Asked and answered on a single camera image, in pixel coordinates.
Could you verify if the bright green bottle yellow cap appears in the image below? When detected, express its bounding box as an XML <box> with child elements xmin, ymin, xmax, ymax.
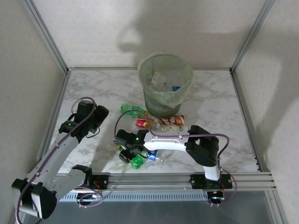
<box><xmin>116</xmin><ymin>145</ymin><xmax>149</xmax><ymax>169</ymax></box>

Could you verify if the red label plastic bottle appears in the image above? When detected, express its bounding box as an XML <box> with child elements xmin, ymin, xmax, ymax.
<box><xmin>135</xmin><ymin>118</ymin><xmax>162</xmax><ymax>129</ymax></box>

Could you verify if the crushed dark green bottle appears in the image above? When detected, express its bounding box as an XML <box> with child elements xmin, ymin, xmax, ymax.
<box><xmin>120</xmin><ymin>104</ymin><xmax>150</xmax><ymax>117</ymax></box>

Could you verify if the slim clear bottle green label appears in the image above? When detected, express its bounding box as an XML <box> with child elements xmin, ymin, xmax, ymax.
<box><xmin>149</xmin><ymin>71</ymin><xmax>161</xmax><ymax>87</ymax></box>

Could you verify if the translucent grey plastic bin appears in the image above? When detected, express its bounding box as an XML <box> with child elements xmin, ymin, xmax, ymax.
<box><xmin>139</xmin><ymin>52</ymin><xmax>194</xmax><ymax>119</ymax></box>

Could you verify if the pale green bin bag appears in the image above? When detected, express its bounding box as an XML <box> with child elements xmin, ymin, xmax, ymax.
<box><xmin>137</xmin><ymin>51</ymin><xmax>195</xmax><ymax>109</ymax></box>

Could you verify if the brown label plastic bottle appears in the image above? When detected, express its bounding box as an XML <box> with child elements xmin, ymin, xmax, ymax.
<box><xmin>158</xmin><ymin>115</ymin><xmax>185</xmax><ymax>126</ymax></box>

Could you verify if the grey metal panel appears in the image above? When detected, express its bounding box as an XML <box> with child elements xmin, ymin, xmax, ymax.
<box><xmin>46</xmin><ymin>201</ymin><xmax>275</xmax><ymax>224</ymax></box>

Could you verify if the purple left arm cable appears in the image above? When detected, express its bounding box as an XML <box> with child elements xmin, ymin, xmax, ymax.
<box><xmin>14</xmin><ymin>97</ymin><xmax>103</xmax><ymax>224</ymax></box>

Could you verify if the thin black left camera cable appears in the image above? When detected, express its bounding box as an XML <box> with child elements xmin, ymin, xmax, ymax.
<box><xmin>85</xmin><ymin>126</ymin><xmax>101</xmax><ymax>139</ymax></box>

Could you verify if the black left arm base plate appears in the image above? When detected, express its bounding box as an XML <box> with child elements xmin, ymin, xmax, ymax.
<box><xmin>73</xmin><ymin>164</ymin><xmax>110</xmax><ymax>190</ymax></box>

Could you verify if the slotted grey cable duct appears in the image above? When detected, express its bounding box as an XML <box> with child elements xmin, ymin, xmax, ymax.
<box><xmin>58</xmin><ymin>191</ymin><xmax>210</xmax><ymax>203</ymax></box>

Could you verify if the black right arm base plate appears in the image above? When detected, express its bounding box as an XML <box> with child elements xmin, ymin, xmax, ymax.
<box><xmin>190</xmin><ymin>174</ymin><xmax>234</xmax><ymax>189</ymax></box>

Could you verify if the aluminium frame post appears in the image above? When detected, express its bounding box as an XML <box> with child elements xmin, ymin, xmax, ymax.
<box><xmin>20</xmin><ymin>0</ymin><xmax>71</xmax><ymax>73</ymax></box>
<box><xmin>229</xmin><ymin>0</ymin><xmax>278</xmax><ymax>72</ymax></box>
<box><xmin>266</xmin><ymin>190</ymin><xmax>289</xmax><ymax>224</ymax></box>

